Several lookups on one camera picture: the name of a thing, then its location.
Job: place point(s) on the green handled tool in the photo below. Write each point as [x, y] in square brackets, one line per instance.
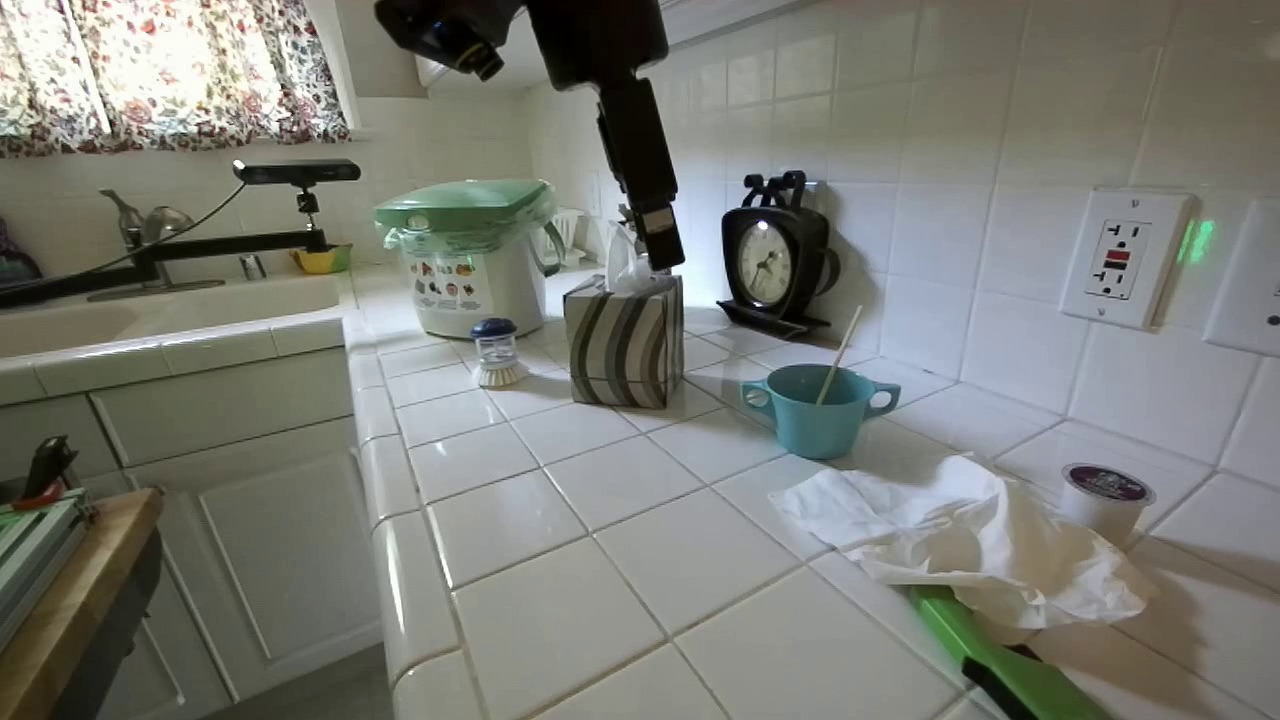
[1015, 677]

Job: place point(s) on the stack of books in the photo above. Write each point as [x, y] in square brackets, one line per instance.
[34, 550]

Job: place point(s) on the white wall power outlet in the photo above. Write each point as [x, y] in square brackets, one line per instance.
[1125, 254]

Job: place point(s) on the yellow-green bowl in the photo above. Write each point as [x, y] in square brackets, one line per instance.
[324, 263]

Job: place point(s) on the floral window curtain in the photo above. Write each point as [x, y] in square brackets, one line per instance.
[160, 77]

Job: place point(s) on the black desk clock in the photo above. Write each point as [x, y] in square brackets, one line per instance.
[776, 259]

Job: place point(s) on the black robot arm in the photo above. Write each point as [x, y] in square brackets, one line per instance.
[583, 43]

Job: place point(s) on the chrome sink faucet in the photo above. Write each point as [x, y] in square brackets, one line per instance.
[142, 230]

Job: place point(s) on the small white blue-lidded jar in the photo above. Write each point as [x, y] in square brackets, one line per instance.
[498, 358]

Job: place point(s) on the small white dark-lidded cup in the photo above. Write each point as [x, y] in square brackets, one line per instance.
[1106, 503]

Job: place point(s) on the white bin with green bag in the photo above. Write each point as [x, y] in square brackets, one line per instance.
[467, 251]

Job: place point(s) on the wooden stirring stick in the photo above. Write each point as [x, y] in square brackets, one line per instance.
[840, 349]

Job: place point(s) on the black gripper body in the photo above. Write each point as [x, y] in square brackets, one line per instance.
[642, 166]

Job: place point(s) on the wooden side table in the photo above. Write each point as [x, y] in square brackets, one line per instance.
[66, 655]

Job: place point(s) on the white crumpled cloth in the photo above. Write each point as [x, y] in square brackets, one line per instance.
[973, 533]

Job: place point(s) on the teal two-handled cup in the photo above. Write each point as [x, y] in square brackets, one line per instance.
[816, 408]

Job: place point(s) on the white light switch plate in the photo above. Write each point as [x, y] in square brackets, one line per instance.
[1247, 305]

